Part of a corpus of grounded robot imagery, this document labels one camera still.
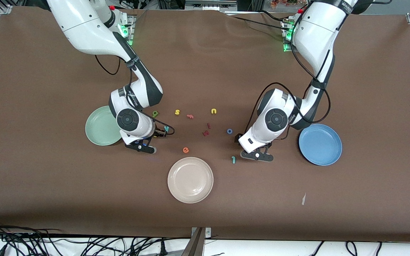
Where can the white tape scrap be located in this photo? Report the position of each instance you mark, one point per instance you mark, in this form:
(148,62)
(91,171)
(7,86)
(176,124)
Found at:
(303,199)

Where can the dark red letter m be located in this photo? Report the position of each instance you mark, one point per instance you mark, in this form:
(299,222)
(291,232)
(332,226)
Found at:
(206,133)

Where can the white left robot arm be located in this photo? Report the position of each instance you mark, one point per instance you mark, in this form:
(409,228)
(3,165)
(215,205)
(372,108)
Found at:
(319,35)

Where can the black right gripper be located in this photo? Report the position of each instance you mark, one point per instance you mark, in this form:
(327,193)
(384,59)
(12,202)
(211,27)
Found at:
(159,133)

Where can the orange artificial flowers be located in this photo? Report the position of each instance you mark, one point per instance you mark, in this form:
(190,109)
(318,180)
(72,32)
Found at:
(287,3)

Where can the grey camera pole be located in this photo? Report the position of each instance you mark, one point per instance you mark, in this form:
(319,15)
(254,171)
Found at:
(195,245)

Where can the dark equipment rack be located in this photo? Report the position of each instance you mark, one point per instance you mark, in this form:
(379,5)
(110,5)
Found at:
(205,4)

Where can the blue plate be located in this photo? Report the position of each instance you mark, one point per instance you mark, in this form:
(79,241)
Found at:
(320,144)

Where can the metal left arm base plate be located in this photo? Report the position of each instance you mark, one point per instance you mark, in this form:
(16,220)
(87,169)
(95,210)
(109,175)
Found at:
(286,35)

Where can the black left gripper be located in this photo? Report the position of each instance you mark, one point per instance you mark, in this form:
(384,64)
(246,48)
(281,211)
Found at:
(238,137)

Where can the mint green plate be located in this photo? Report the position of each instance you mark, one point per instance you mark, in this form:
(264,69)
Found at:
(100,129)

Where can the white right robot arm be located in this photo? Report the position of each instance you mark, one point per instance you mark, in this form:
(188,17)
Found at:
(84,28)

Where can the beige plate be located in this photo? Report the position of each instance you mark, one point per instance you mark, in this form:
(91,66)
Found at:
(190,180)

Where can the silver table edge bracket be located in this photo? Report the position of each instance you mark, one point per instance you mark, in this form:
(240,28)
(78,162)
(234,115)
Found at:
(208,233)

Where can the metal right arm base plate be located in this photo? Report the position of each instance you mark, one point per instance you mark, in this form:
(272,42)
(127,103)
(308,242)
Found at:
(130,33)

